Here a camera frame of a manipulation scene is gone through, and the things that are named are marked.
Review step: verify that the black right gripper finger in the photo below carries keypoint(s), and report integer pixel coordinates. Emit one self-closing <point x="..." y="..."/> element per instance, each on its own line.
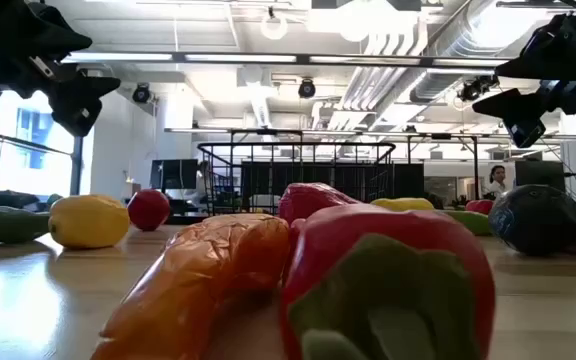
<point x="553" y="55"/>
<point x="523" y="110"/>

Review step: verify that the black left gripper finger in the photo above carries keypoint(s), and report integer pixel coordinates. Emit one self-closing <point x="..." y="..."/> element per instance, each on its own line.
<point x="80" y="102"/>
<point x="43" y="30"/>

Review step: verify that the red round tomato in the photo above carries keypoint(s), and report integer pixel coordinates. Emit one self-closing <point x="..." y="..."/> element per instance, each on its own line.
<point x="480" y="206"/>

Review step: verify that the yellow lemon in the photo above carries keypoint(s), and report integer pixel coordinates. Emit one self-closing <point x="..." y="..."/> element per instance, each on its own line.
<point x="88" y="222"/>

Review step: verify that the bright green chili pepper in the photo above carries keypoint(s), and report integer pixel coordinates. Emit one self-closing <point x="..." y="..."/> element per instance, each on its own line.
<point x="470" y="222"/>

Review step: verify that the red apple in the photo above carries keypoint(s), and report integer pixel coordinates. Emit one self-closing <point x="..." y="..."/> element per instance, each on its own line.
<point x="148" y="210"/>

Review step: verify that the dark green long pepper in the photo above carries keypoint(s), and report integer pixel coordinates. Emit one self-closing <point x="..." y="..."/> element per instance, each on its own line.
<point x="3" y="226"/>

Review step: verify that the yellow bell pepper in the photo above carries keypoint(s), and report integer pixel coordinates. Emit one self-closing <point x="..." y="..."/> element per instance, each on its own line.
<point x="403" y="204"/>

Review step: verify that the orange long pepper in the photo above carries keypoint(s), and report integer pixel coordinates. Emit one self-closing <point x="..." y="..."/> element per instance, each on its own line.
<point x="193" y="280"/>

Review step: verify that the red long pepper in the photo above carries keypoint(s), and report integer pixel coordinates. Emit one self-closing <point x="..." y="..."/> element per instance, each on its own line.
<point x="348" y="230"/>

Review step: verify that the red bell pepper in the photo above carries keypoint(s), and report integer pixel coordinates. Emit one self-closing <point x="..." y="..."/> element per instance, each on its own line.
<point x="308" y="200"/>

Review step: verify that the black ceiling spotlight cluster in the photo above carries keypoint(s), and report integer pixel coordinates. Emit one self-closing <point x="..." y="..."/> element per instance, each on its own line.
<point x="475" y="89"/>

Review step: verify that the black computer monitor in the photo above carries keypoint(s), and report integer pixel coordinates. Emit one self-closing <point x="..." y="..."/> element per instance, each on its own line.
<point x="539" y="172"/>
<point x="174" y="174"/>

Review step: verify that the person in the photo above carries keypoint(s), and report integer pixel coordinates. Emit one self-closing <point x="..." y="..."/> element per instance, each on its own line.
<point x="497" y="186"/>

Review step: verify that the black partition panel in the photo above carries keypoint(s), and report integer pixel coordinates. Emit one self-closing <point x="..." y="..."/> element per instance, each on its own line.
<point x="408" y="180"/>

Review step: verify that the black overhead beam with lights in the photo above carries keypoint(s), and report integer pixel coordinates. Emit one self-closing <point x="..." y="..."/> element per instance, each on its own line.
<point x="303" y="59"/>

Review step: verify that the silver ventilation duct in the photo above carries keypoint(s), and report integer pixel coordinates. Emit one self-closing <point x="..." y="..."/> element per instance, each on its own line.
<point x="468" y="37"/>

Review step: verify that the black aluminium table frame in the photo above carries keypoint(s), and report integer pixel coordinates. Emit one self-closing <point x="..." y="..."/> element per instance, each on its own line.
<point x="185" y="219"/>

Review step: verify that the black metal rack frame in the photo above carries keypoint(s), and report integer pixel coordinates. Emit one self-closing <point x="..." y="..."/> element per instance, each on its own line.
<point x="267" y="132"/>

